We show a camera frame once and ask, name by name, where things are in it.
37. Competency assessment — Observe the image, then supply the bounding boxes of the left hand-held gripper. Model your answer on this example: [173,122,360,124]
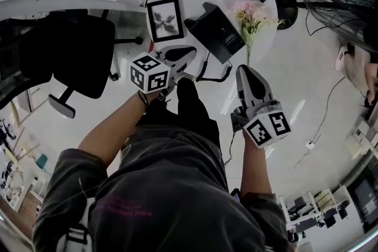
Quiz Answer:
[130,45,198,100]

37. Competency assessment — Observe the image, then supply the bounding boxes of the black telephone handset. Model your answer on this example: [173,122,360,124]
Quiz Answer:
[184,2,221,37]

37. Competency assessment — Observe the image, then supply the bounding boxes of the person's black trousers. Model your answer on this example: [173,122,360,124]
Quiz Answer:
[135,78,221,153]

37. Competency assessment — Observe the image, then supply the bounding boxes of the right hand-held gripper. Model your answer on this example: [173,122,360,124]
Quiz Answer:
[230,64,292,149]

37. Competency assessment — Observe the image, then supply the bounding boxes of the person's left forearm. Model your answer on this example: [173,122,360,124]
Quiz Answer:
[77,90,149,169]

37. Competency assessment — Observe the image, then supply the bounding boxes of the pink artificial flower bunch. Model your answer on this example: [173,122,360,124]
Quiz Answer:
[231,0,286,67]

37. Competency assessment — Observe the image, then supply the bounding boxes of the white office desk row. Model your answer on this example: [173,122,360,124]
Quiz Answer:
[278,185,364,243]

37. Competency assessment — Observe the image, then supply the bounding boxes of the black coiled telephone cord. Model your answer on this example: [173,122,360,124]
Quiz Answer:
[195,51,233,83]

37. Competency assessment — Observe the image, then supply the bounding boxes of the person's dark grey shirt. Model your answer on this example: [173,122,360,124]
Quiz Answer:
[31,125,292,252]

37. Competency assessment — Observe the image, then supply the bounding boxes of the black wrist band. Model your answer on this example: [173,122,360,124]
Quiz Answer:
[138,90,148,116]

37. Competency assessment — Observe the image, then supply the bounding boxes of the black fan cable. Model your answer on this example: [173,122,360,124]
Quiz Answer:
[305,8,323,37]

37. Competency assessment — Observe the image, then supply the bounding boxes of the black office chair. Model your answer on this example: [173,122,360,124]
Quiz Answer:
[0,8,145,120]

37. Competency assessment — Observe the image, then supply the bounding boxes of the white shelf unit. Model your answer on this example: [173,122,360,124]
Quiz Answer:
[343,114,378,161]

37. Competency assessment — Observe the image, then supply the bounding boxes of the black telephone base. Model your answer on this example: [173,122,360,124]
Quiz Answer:
[190,6,247,65]

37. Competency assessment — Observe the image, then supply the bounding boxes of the white chest strap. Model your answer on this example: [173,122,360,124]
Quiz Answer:
[55,197,96,252]

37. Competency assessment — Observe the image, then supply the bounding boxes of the black standing fan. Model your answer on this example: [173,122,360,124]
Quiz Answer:
[265,0,378,54]

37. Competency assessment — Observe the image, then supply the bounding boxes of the black picture frame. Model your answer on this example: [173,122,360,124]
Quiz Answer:
[146,0,185,43]

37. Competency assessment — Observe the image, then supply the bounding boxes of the thin black floor cable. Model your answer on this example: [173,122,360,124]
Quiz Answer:
[294,76,347,169]

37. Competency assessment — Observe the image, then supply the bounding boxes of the white power strip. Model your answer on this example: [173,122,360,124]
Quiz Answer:
[334,42,356,71]

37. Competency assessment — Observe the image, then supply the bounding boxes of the person's right forearm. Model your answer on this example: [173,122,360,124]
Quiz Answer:
[240,129,274,197]

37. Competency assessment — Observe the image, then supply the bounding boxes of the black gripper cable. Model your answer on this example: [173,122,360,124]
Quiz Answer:
[223,129,237,166]

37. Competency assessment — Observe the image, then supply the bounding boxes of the teal chair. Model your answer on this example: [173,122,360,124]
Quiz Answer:
[34,153,48,172]

